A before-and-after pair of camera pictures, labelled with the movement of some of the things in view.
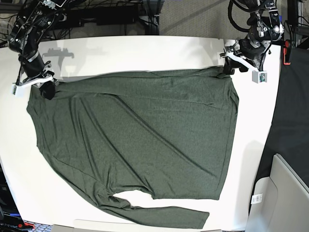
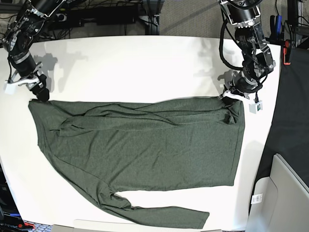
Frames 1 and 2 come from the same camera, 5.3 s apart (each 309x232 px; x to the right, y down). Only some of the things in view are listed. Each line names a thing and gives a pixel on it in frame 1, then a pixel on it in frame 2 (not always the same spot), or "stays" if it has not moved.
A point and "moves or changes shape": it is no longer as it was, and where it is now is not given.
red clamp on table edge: x=286 y=52 stays
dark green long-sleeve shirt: x=170 y=133 moves or changes shape
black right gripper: x=250 y=50 to x=241 y=84
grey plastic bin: x=279 y=202 stays
